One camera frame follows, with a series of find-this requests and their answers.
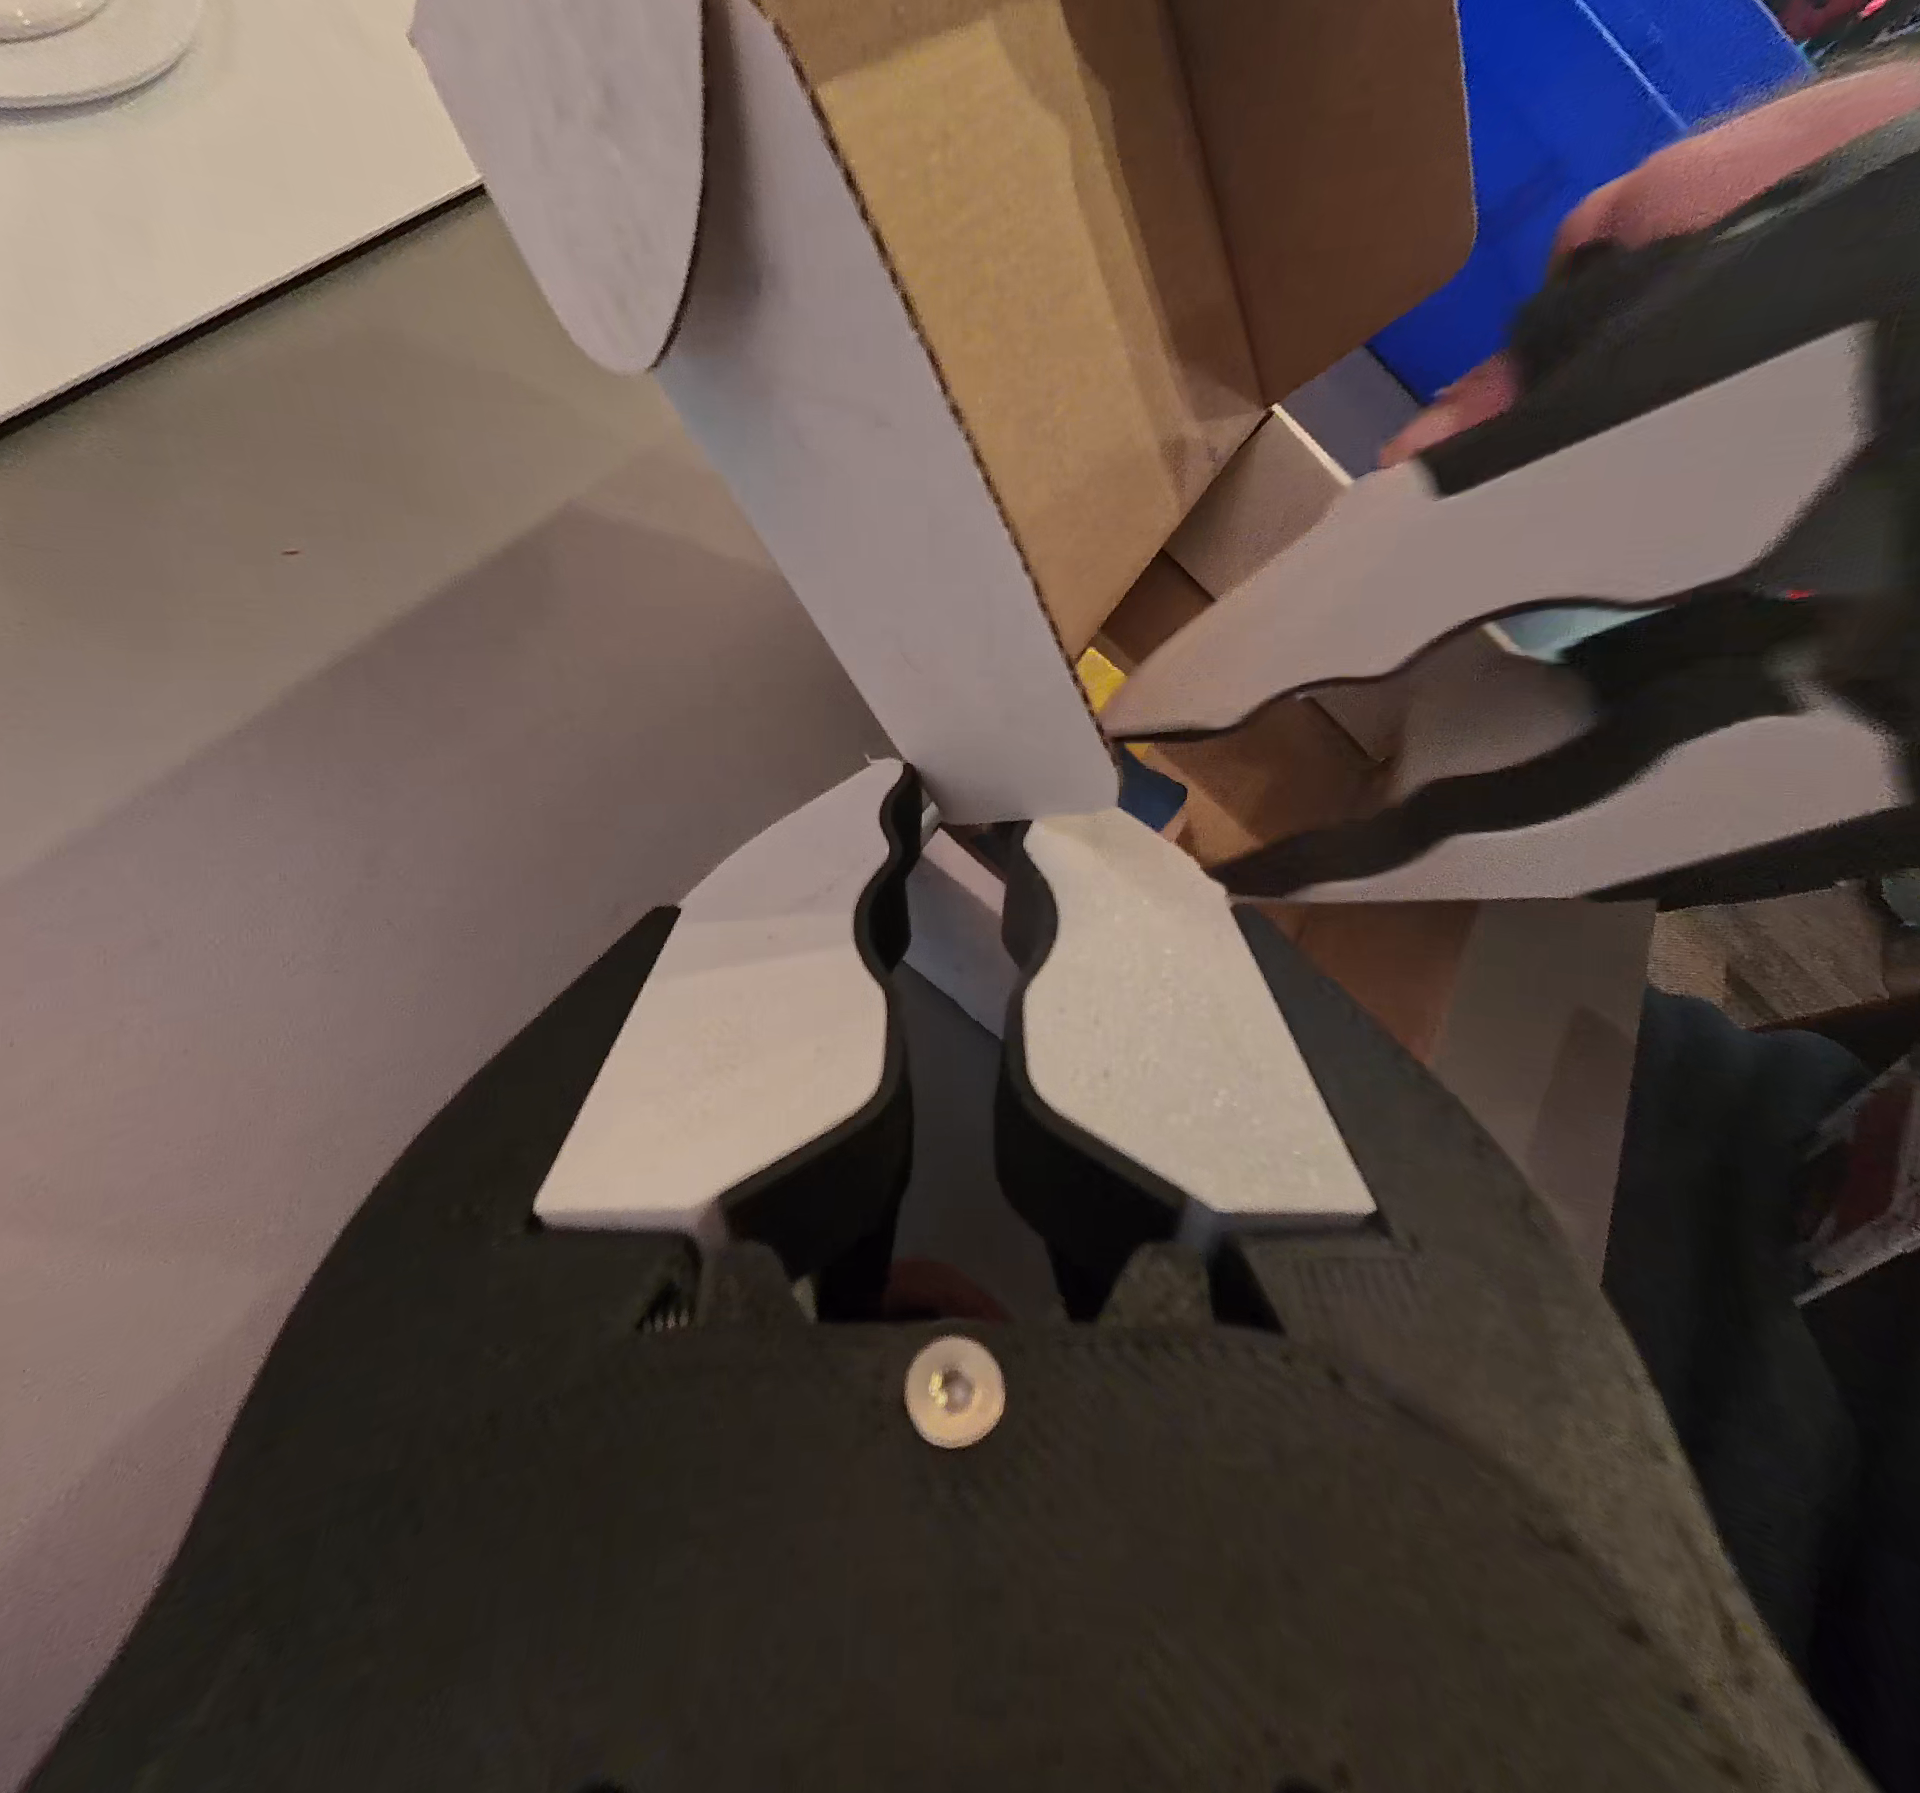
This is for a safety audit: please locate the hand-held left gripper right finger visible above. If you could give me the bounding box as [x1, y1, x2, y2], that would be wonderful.
[994, 811, 1380, 1323]

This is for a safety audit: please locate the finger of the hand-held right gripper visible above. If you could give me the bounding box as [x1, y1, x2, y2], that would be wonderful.
[1212, 698, 1920, 910]
[1097, 320, 1883, 749]

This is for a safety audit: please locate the white rounded board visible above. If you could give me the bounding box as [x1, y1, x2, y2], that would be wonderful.
[0, 0, 485, 425]

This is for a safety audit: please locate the ID badge with clip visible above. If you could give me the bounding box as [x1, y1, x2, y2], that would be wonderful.
[1792, 1059, 1920, 1302]

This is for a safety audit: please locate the blue plastic bin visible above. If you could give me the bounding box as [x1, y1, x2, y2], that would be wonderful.
[1361, 0, 1820, 403]

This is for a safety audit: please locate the person's right hand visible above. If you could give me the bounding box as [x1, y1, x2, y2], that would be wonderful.
[1375, 64, 1920, 472]

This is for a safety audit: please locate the white cardboard box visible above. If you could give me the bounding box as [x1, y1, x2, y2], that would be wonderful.
[407, 0, 1659, 1278]

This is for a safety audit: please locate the yellow cube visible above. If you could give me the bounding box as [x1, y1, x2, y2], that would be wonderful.
[1076, 640, 1150, 760]

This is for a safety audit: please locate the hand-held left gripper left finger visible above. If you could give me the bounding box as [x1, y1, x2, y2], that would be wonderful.
[531, 759, 924, 1323]

